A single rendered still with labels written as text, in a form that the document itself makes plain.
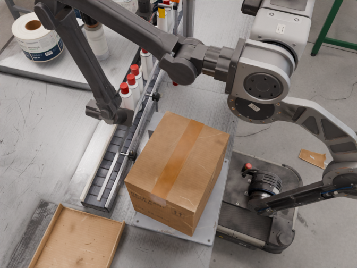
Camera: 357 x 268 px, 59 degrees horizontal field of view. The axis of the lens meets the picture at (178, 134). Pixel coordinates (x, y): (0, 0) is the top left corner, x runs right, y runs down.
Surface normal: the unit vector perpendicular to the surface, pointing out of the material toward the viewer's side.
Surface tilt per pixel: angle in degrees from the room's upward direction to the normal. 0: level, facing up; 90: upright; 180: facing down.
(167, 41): 23
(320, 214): 0
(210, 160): 0
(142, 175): 0
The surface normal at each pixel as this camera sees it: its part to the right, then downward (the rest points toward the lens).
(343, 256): 0.00, -0.54
